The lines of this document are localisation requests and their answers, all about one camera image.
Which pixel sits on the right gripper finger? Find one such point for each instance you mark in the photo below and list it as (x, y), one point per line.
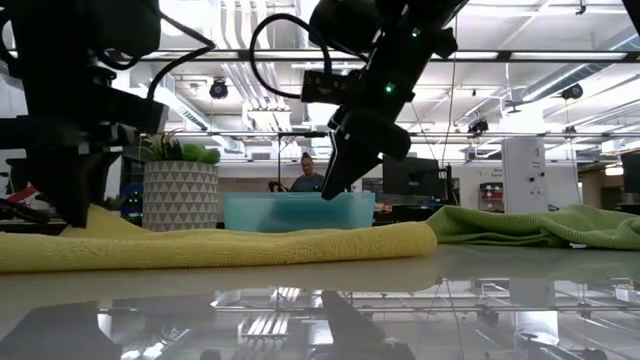
(350, 170)

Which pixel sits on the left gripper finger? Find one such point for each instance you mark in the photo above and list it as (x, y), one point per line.
(65, 195)

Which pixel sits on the yellow microfiber towel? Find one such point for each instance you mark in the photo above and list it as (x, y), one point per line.
(225, 247)

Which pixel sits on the lime green microfiber towel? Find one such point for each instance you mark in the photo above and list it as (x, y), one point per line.
(550, 227)

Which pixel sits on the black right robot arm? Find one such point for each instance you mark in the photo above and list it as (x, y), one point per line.
(400, 55)

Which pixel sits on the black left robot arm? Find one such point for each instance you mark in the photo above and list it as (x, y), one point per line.
(75, 30)

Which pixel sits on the red angled bar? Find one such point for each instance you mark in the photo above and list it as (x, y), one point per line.
(22, 194)

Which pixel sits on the person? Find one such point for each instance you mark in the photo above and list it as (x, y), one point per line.
(306, 182)

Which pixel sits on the black office monitor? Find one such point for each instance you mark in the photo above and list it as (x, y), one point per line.
(415, 177)
(631, 172)

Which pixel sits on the green artificial succulent plant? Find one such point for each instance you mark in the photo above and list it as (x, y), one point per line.
(175, 147)

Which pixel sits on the white triangle-patterned plant pot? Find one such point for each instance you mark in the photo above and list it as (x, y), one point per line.
(180, 197)

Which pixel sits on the teal translucent plastic bin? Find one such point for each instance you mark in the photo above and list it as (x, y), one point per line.
(232, 212)

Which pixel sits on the black ceiling spotlight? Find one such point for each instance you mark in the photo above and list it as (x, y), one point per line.
(218, 89)
(572, 91)

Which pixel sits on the white building pillar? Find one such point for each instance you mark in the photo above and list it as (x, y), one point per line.
(524, 175)

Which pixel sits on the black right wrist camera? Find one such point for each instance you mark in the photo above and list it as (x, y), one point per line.
(325, 87)

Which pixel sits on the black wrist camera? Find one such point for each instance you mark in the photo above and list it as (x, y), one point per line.
(125, 112)
(325, 87)

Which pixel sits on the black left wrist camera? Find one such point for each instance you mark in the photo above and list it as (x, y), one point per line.
(125, 112)

